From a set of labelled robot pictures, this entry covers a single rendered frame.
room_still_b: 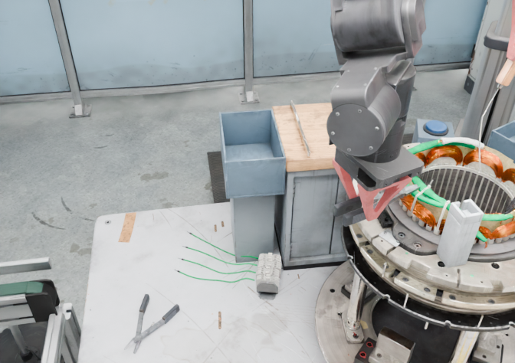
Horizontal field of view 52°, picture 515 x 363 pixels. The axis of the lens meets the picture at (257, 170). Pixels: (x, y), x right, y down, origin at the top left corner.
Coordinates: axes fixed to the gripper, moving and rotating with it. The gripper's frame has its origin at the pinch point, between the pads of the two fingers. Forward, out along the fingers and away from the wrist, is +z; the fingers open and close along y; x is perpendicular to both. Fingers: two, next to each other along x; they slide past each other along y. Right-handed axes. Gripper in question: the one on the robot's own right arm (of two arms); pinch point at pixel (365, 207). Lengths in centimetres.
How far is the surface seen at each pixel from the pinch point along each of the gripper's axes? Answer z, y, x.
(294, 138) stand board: 9.8, -30.0, 7.7
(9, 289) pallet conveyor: 40, -47, -48
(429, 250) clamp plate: 6.4, 5.4, 7.4
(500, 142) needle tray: 11.2, -12.9, 42.5
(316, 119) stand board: 9.8, -33.7, 14.9
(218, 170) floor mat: 114, -155, 42
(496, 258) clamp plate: 6.4, 10.4, 14.3
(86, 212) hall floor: 116, -156, -23
